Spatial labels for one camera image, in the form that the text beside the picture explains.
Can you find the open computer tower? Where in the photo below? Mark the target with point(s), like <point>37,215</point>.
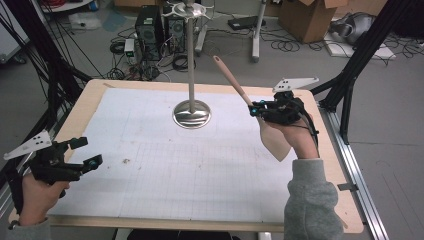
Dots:
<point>175,33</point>

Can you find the white flat board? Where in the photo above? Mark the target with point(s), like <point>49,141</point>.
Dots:
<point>360,51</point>

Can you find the person's left hand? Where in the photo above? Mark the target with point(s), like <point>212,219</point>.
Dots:
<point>38,200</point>

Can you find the grey metal clip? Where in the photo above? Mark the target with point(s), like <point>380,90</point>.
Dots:
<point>348,187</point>

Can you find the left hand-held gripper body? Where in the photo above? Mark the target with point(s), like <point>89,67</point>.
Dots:
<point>50,165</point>

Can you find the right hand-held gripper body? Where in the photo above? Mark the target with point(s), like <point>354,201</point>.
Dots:
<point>283,108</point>

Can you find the cardboard box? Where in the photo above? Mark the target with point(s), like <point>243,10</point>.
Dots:
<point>306,20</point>

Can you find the black flat device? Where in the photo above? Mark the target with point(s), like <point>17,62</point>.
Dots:
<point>245,22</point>

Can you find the clear plastic bag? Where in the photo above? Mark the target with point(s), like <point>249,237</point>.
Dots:
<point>83,21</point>

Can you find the white stand leg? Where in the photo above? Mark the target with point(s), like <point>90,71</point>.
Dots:
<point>201,38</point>
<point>256,33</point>

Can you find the black metal frame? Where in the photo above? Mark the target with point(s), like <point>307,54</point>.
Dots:
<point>50,66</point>
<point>360,56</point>

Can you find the small white power device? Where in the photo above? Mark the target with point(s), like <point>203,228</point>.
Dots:
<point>129,47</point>

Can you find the white grid mat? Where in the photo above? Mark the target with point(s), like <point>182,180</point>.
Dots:
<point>150,186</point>

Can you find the aluminium rail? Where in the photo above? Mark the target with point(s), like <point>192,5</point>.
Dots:
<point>363,186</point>

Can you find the wooden spatula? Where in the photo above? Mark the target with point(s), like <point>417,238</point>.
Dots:
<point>230,78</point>

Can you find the metal utensil stand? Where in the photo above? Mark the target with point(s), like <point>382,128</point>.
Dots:
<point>191,116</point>

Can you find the black computer tower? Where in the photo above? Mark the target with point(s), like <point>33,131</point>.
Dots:
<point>148,33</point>

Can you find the black wristwatch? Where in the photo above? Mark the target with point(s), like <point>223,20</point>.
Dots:
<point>13,225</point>

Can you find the person's right hand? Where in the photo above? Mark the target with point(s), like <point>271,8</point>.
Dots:
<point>300,140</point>

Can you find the grey white headset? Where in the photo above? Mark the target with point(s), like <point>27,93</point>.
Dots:
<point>353,26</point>

